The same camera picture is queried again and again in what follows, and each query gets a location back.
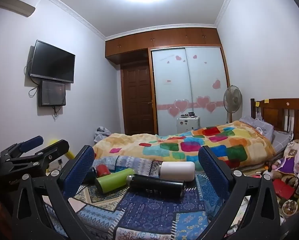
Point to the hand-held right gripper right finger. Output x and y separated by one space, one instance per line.
212 173

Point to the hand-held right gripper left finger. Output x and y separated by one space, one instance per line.
79 171

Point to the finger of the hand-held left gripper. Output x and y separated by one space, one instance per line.
55 148
30 142

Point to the black cup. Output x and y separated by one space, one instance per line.
157 185

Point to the dark cup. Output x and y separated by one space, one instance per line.
92 175

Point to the red cup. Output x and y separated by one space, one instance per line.
103 170

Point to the green cup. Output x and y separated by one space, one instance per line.
112 180

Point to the white cup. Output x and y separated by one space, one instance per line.
177 171

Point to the yellow plastic object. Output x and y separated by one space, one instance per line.
70 154

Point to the colourful patchwork quilt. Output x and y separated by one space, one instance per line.
189 145

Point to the grey cloth pile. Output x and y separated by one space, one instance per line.
102 132

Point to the small white cabinet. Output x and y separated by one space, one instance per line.
187 125

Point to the small dark jars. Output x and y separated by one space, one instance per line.
188 115

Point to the grey printed pillow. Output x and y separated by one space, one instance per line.
259 128

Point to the red box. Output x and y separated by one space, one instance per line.
284 188

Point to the blue patterned blanket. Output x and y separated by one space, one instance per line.
149 211

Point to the stuffed toy in purple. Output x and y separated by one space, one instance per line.
287 162

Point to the grey plaid pillow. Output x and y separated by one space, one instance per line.
282 138

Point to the standing fan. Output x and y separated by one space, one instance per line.
232 96

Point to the round clear jar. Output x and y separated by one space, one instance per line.
290 207

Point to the wooden bed headboard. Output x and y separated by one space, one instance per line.
272 110

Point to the brown wooden door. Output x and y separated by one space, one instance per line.
137 100

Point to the frosted sliding wardrobe door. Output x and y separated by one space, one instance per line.
170 90
205 80

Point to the white air conditioner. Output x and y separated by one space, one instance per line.
17 6

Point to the wooden overhead cabinet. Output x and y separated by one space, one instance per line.
164 41

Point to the small black wall monitor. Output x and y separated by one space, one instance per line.
52 93

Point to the wall-mounted black television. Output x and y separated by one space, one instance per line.
52 61

